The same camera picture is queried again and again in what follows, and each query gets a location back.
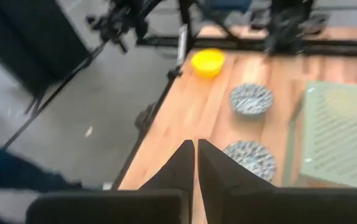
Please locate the person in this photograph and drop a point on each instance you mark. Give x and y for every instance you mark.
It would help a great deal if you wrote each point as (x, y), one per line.
(10, 171)

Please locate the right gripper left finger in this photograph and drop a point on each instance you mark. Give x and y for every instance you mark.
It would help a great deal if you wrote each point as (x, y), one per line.
(166, 205)

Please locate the large black panel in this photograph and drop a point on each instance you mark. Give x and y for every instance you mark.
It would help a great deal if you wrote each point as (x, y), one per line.
(26, 37)

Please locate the black aluminium table frame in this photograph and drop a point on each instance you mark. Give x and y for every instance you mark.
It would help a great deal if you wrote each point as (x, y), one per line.
(340, 46)

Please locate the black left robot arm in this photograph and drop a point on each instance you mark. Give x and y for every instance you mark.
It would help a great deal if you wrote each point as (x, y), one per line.
(285, 28)

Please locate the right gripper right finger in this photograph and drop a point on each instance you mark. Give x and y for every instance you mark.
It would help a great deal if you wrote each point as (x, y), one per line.
(243, 205)

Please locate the blue-white patterned teal bowl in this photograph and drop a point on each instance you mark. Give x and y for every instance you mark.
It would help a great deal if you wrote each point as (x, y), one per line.
(251, 99)
(253, 161)

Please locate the pale green perforated metal shelf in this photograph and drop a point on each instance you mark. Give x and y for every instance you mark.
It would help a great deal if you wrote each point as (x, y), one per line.
(340, 133)

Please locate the yellow plastic mini bowl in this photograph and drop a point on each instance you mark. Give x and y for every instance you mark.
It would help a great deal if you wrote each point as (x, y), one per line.
(208, 62)

